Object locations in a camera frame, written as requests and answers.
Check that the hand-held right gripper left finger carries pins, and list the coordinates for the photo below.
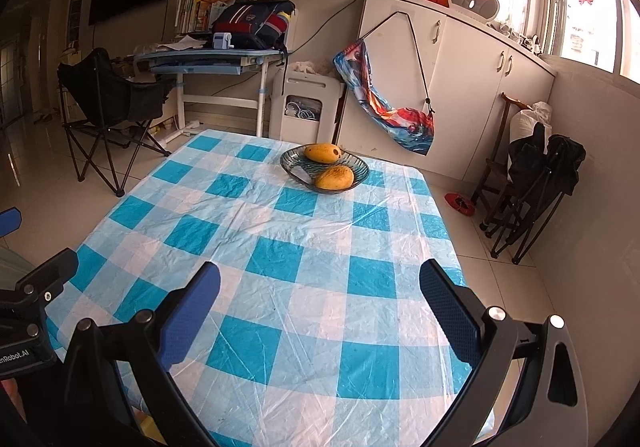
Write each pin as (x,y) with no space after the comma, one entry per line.
(192,317)

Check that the yellow mango with dark spot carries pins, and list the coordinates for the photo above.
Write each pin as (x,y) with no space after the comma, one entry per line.
(320,153)

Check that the blue study desk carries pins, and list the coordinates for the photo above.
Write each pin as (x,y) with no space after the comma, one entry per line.
(200,58)

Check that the yellow plastic bin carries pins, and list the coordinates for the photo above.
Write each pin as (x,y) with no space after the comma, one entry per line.
(150,432)

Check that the row of books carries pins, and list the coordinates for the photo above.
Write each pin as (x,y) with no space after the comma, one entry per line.
(192,9)

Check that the small blue white device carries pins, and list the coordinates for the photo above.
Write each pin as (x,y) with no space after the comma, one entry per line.
(222,41)

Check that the brown wooden chair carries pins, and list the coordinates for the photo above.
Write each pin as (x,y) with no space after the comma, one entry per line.
(500,142)

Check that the white sack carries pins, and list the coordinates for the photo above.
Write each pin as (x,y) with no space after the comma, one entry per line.
(522,127)

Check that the colourful printed bag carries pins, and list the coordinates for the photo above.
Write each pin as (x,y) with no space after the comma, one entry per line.
(400,122)

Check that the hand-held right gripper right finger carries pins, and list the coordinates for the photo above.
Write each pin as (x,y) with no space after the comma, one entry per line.
(450,312)

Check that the red slipper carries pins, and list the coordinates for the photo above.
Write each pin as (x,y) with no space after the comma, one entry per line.
(460,203)

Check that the folded black camping chair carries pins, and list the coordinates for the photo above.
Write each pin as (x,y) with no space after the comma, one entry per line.
(550,157)

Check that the dark glass fruit dish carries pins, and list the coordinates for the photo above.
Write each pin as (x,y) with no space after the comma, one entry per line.
(295,167)

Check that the dark striped backpack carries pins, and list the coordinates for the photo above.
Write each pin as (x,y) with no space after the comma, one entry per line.
(250,22)

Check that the white plastic stool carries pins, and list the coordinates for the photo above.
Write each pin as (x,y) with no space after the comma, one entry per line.
(305,87)

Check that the blue checked plastic tablecloth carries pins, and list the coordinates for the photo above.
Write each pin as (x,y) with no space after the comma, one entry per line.
(300,277)

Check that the white papers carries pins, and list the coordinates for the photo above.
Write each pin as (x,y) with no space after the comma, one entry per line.
(182,43)

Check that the white cabinet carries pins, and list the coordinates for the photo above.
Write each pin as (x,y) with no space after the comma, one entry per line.
(475,77)

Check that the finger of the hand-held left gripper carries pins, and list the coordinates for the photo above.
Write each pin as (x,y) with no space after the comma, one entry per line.
(55,269)
(9,223)

